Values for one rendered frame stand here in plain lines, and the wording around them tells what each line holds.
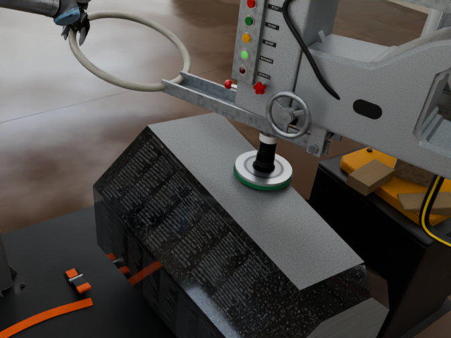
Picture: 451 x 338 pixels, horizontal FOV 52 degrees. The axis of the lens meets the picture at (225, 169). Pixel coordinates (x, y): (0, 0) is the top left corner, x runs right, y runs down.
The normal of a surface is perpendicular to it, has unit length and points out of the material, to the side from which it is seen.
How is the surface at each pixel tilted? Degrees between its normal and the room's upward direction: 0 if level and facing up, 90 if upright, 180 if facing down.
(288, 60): 90
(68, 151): 0
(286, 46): 90
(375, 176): 0
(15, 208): 0
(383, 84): 90
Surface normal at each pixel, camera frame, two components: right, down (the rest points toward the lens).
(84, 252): 0.11, -0.81
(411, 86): -0.57, 0.43
